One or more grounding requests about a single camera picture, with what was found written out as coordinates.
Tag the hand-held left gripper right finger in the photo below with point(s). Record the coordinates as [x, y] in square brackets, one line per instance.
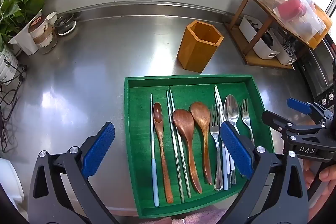
[236, 150]

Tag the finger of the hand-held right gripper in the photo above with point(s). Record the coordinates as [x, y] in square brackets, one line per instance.
[283, 124]
[298, 106]

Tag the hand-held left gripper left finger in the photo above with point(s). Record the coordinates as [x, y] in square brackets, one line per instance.
[98, 150]

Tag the metal fork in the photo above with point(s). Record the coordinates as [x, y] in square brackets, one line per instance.
[214, 129]
[246, 119]

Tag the metal spoon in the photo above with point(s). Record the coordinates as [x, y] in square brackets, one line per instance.
[231, 108]

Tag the large wooden spoon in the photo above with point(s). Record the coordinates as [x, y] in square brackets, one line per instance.
[200, 115]
[183, 124]

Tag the small wooden spoon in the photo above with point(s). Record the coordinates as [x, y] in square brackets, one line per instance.
[164, 161]

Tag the green wooden tray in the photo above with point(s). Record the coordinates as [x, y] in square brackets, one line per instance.
[194, 94]

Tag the hexagonal wooden utensil holder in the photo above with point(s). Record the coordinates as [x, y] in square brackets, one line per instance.
[194, 56]

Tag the person's right hand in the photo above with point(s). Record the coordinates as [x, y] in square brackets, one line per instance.
[325, 195]

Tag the black countertop oven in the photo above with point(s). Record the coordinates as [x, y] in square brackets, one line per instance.
[315, 77]

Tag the white storage bin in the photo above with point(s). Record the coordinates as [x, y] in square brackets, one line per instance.
[265, 49]
[287, 56]
[249, 27]

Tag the wooden shelf rack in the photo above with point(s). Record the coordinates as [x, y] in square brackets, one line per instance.
[252, 58]

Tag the pink towel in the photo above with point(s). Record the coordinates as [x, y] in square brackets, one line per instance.
[194, 218]

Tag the white plastic container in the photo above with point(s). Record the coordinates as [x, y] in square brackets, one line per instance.
[10, 182]

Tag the clear plastic storage box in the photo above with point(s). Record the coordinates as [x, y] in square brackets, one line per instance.
[288, 11]

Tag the white printed pot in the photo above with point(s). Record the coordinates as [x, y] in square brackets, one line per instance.
[8, 64]

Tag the brown-labelled cup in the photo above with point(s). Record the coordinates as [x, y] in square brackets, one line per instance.
[43, 37]

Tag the metal sink strainer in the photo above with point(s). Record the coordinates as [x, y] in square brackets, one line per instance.
[64, 24]

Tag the white square plant pot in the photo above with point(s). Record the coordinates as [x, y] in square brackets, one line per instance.
[23, 40]

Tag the small white paper cup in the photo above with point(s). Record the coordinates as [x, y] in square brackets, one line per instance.
[52, 19]

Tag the green leafy houseplant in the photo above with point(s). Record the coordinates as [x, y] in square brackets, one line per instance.
[18, 1]

